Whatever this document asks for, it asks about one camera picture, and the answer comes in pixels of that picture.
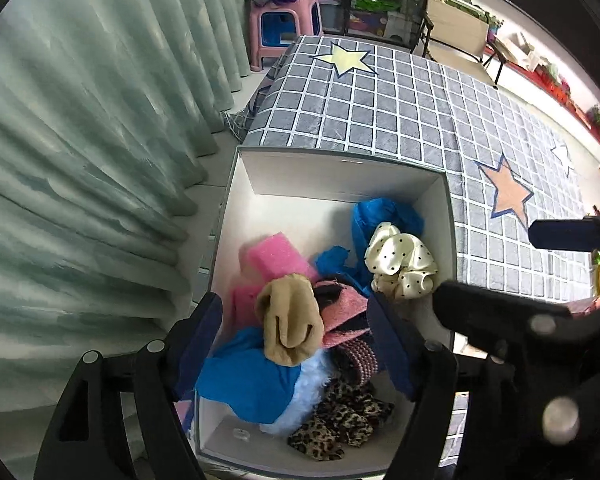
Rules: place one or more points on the red low wall shelf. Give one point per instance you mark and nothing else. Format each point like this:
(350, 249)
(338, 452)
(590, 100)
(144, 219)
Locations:
(555, 92)

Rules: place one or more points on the grey grid star printed blanket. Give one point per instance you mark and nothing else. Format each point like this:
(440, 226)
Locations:
(405, 110)

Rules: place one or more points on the pink and dark fuzzy scrunchie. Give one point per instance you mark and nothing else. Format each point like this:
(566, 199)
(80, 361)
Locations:
(342, 317)

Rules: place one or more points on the pink fuzzy sock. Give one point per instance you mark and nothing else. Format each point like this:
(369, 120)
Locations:
(270, 260)

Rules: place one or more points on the glass door display cabinet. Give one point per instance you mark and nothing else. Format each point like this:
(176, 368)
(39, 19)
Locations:
(375, 10)

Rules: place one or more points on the pale green curtain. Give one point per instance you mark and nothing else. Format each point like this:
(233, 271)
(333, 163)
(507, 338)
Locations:
(80, 135)

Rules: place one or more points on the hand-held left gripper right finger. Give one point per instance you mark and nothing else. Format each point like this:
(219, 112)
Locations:
(390, 347)

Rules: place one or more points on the leopard print scrunchie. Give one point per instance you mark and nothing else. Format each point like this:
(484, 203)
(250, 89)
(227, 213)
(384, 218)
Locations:
(330, 420)

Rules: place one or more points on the beige folding chair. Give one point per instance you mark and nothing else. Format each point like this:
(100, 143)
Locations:
(455, 30)

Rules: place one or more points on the light blue fluffy scrunchie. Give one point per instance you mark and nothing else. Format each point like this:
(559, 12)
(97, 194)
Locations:
(305, 395)

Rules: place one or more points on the black television screen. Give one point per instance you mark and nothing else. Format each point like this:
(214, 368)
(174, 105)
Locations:
(555, 10)

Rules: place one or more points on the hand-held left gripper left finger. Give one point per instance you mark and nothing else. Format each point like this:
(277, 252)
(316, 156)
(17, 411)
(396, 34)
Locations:
(200, 347)

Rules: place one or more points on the grey cardboard box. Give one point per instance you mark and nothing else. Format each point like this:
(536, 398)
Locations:
(330, 180)

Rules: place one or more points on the pink plastic stool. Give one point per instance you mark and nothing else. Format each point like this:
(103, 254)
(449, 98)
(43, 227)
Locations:
(285, 4)

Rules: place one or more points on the mauve beaded hair band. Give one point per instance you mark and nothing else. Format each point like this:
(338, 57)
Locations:
(360, 360)

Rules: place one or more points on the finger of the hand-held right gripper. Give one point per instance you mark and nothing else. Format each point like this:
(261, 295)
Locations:
(565, 234)
(505, 320)

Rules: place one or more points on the cream polka dot scrunchie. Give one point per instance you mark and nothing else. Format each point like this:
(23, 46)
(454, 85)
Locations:
(400, 260)

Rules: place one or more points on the blue cloth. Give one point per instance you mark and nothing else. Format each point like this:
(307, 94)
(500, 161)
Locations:
(250, 380)
(385, 217)

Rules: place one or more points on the beige sock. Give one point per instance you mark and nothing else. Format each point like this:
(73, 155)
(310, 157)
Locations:
(290, 320)

